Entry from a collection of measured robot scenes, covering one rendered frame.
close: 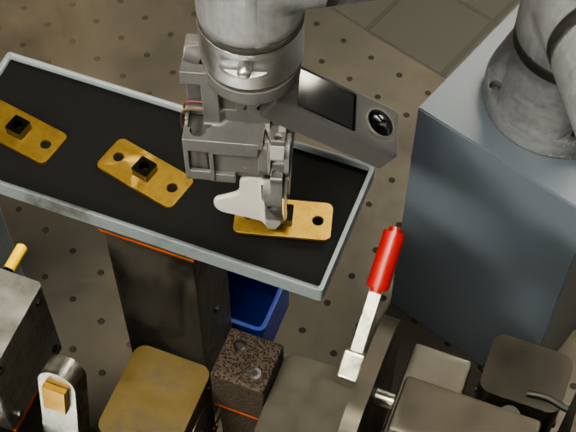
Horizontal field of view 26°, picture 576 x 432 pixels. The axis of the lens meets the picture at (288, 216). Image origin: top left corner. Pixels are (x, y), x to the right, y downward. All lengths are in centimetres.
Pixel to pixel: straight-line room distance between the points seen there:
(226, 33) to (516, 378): 45
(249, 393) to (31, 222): 65
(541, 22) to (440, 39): 166
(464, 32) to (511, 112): 158
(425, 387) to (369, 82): 85
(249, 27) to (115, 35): 102
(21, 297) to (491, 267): 51
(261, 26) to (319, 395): 39
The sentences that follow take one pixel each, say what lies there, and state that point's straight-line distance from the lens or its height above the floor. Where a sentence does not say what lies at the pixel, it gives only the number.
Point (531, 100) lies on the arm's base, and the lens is 119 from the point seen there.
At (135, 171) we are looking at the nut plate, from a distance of 111.
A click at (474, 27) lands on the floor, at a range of 279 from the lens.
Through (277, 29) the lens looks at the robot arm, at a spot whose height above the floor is 145.
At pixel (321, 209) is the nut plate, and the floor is 117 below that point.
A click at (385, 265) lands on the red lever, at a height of 114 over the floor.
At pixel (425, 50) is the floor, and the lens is 274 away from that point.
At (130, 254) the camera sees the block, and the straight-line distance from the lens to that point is 120.
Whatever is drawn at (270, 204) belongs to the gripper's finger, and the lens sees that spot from 98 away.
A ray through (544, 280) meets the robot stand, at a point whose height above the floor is 96.
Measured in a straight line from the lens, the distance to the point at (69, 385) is 109.
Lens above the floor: 208
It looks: 57 degrees down
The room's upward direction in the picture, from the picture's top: straight up
